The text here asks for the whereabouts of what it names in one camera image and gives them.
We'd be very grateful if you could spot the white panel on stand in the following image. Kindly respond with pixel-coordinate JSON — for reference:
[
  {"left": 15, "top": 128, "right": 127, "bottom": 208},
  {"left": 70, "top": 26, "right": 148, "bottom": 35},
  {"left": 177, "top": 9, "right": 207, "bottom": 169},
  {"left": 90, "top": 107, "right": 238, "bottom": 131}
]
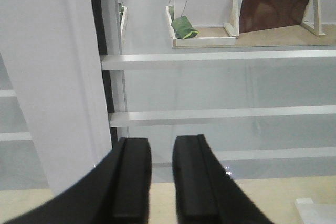
[{"left": 166, "top": 0, "right": 239, "bottom": 48}]

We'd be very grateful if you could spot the white framed sliding glass door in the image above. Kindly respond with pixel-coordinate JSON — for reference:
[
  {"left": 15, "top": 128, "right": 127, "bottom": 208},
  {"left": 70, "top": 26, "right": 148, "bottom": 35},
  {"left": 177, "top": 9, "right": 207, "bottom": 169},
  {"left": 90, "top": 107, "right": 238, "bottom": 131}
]
[{"left": 92, "top": 0, "right": 335, "bottom": 182}]

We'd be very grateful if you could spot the light wooden base platform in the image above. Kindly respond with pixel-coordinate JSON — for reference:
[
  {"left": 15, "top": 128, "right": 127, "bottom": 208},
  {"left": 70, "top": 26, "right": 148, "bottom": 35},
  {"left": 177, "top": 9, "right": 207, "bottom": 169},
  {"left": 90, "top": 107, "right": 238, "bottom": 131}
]
[{"left": 1, "top": 176, "right": 335, "bottom": 223}]

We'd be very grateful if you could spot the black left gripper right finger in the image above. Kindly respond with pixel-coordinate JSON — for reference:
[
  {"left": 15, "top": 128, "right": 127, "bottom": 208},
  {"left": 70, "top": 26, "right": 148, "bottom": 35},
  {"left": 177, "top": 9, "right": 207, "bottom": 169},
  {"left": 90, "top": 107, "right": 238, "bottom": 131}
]
[{"left": 173, "top": 134, "right": 271, "bottom": 223}]

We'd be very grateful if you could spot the green sandbag behind glass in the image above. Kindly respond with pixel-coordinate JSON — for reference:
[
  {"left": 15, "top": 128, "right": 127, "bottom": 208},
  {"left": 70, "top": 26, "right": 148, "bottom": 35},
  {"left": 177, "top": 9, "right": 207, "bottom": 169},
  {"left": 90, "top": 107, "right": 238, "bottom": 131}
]
[{"left": 171, "top": 16, "right": 199, "bottom": 39}]

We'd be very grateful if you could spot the white fixed glass door panel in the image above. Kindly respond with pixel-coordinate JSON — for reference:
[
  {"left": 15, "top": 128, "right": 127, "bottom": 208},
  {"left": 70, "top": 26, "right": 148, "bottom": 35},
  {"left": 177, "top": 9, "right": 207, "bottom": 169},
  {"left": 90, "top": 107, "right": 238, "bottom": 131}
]
[{"left": 1, "top": 0, "right": 112, "bottom": 194}]

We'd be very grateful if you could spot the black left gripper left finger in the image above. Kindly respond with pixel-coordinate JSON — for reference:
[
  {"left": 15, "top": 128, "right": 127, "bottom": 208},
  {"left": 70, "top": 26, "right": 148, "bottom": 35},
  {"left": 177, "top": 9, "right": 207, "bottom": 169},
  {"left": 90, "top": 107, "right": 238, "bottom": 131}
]
[{"left": 9, "top": 138, "right": 152, "bottom": 223}]

